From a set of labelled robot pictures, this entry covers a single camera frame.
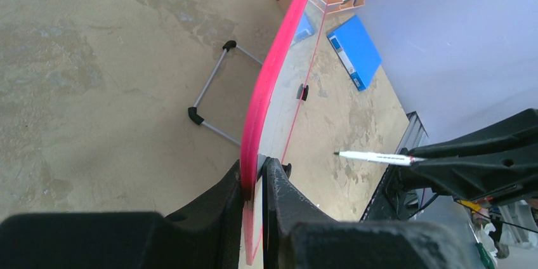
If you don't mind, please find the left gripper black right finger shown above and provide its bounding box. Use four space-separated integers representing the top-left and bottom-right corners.
261 157 472 268

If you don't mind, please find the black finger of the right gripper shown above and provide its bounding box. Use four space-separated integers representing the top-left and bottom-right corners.
408 108 537 159
400 149 537 206

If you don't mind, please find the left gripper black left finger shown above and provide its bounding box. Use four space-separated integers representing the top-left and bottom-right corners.
1 164 242 268

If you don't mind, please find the green capped marker pen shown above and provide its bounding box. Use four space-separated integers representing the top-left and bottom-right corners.
333 151 426 166

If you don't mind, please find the red-framed whiteboard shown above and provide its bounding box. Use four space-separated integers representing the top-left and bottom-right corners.
240 0 326 268

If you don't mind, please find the black whiteboard stand foot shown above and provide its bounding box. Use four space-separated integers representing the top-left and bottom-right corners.
296 84 310 102

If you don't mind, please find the blue notebook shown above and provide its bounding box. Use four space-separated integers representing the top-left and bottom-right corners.
327 15 381 91

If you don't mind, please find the green handled screwdriver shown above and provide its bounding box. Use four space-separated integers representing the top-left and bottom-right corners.
469 224 495 269

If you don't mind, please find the grey wire whiteboard stand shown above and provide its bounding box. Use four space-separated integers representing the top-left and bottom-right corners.
187 40 263 146

